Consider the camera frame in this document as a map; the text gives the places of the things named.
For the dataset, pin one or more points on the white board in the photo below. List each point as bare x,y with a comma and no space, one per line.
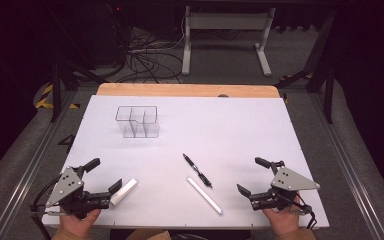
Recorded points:
180,126

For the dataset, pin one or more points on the dark equipment rack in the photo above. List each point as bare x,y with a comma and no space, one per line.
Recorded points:
110,36

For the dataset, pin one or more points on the yellow black hazard tape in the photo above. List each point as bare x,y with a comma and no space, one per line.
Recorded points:
45,100

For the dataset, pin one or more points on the person's tan clothing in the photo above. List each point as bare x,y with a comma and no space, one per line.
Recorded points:
150,235

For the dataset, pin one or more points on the black pen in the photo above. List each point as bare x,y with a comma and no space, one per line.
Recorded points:
197,171

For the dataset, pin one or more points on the wooden table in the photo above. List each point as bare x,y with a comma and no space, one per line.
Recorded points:
186,90

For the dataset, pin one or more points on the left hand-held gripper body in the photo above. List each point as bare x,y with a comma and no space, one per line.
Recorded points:
67,186

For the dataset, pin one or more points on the white rectangular bar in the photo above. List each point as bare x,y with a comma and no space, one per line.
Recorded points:
124,192

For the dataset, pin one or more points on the white desk frame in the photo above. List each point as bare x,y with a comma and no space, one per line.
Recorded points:
226,20

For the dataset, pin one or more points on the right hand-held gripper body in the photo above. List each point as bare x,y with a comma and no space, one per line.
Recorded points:
290,181

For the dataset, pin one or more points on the clear plastic organizer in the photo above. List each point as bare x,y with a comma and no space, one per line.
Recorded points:
140,128

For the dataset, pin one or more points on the person's right hand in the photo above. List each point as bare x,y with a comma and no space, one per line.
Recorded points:
283,221

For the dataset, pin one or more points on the aluminium floor rail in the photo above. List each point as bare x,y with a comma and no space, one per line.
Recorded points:
30,173
346,166

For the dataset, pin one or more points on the black metal stand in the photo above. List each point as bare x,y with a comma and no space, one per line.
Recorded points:
328,96
56,93

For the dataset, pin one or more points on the thin white pen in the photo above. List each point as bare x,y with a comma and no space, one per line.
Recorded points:
205,196

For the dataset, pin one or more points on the person's left hand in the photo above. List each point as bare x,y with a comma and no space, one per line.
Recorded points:
76,226

